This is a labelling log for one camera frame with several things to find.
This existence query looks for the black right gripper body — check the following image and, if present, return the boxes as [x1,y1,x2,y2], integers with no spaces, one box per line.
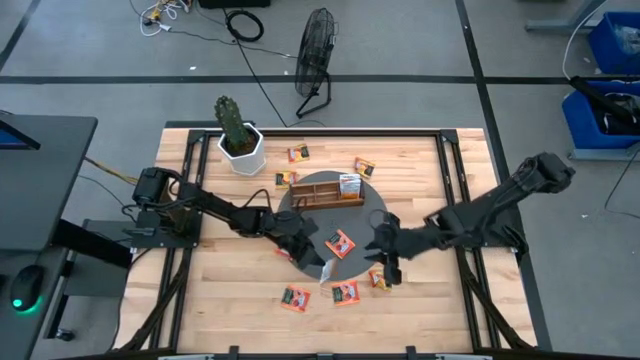
[387,212,442,262]

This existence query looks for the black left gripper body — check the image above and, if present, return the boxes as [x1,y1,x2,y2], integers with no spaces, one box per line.
[262,209,309,251]

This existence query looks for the orange snack packet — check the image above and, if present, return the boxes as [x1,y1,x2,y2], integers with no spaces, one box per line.
[368,268,394,293]
[274,170,298,190]
[287,143,311,164]

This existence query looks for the yellow green tea packet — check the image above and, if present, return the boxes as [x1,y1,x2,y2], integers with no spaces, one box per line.
[353,156,377,180]

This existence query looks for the brown wooden tea organizer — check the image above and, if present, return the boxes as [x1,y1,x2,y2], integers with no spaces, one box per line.
[288,179,366,211]

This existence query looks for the grey round placemat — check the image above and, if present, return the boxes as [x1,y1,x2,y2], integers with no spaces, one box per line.
[276,170,389,282]

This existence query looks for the white hexagonal plant pot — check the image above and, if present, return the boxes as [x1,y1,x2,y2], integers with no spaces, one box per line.
[217,122,266,177]

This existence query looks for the black floor fan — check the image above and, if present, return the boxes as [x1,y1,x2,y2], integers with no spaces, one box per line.
[293,7,340,120]

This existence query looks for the black desk base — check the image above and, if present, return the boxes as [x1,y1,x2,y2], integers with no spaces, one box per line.
[43,218,134,344]

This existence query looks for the blue bin with black parts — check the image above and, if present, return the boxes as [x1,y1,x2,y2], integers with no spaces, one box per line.
[561,79,640,151]

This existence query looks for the black computer case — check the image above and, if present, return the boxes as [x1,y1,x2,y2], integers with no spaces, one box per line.
[198,0,272,10]

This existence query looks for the black bar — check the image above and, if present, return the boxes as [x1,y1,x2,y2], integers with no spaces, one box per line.
[569,74,640,126]

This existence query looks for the black desk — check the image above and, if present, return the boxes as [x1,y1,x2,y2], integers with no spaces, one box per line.
[0,112,99,360]

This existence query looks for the black computer mouse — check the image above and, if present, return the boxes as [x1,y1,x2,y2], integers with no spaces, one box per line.
[9,264,45,312]

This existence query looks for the blue bin with clear plastic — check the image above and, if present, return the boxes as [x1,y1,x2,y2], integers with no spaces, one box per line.
[587,10,640,76]

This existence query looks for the black monitor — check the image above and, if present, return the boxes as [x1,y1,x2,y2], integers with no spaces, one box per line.
[0,119,42,151]

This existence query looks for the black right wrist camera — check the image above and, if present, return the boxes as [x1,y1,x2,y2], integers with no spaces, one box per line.
[382,259,404,288]

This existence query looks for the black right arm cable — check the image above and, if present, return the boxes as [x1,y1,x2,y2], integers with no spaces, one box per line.
[367,208,401,236]

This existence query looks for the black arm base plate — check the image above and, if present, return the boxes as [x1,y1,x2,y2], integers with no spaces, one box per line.
[130,209,204,250]
[444,209,530,261]

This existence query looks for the long black floor cable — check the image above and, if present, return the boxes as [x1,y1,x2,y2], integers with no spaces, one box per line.
[227,37,301,129]

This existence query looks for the coiled black cable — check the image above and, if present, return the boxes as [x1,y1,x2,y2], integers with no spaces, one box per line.
[224,9,265,43]

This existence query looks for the white floor cable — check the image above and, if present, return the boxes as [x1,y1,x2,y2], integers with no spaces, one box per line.
[561,9,601,81]

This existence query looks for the white cable bundle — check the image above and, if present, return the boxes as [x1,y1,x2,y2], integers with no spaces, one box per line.
[138,0,194,39]

